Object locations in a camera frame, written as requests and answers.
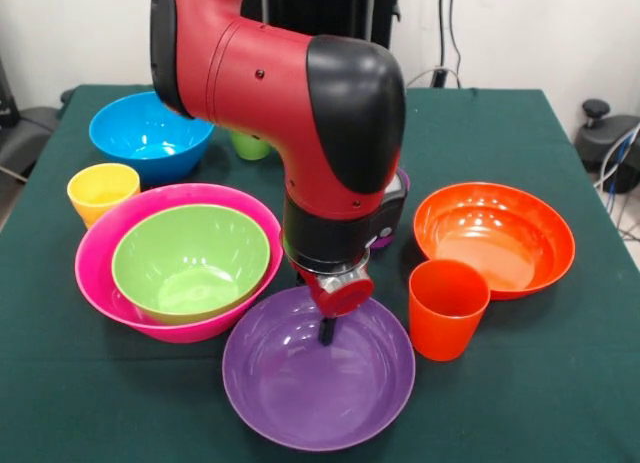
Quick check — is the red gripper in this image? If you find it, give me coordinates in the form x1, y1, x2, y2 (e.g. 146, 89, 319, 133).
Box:
292, 261, 376, 347

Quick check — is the purple bowl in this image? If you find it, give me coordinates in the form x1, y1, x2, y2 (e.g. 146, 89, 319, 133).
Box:
221, 286, 417, 453

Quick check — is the green bowl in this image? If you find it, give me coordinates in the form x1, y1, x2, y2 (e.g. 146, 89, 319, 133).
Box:
110, 204, 272, 327

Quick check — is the pink bowl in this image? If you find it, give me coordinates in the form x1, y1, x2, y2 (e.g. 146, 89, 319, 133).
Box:
74, 182, 284, 344

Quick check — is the purple cup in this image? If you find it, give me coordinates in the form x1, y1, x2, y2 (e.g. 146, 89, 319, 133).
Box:
370, 166, 413, 252

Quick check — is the orange cup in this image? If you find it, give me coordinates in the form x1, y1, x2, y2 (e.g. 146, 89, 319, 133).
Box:
408, 258, 491, 363

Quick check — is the orange bowl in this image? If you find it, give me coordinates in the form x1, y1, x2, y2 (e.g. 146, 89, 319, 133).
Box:
413, 181, 577, 301

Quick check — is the green cup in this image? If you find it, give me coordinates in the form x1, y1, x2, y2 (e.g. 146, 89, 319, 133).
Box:
229, 131, 272, 161

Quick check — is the dark green tablecloth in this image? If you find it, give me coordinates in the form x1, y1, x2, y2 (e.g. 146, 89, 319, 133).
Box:
0, 84, 640, 463

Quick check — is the yellow cup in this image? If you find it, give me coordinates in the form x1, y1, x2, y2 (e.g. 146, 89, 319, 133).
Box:
66, 163, 142, 229

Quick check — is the blue bowl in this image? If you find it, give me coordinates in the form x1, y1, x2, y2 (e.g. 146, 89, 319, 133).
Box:
88, 91, 215, 185

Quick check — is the black equipment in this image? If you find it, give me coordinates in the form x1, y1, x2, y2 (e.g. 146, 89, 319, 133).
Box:
0, 57, 64, 184

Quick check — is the grey cable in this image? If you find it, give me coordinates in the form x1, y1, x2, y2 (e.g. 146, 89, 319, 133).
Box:
593, 125, 640, 189

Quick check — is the black cable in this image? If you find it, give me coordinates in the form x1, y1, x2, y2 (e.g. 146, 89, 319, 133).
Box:
448, 0, 463, 89
438, 0, 447, 72

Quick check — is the blue cable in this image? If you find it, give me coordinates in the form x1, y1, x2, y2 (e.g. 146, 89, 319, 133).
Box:
605, 126, 634, 199

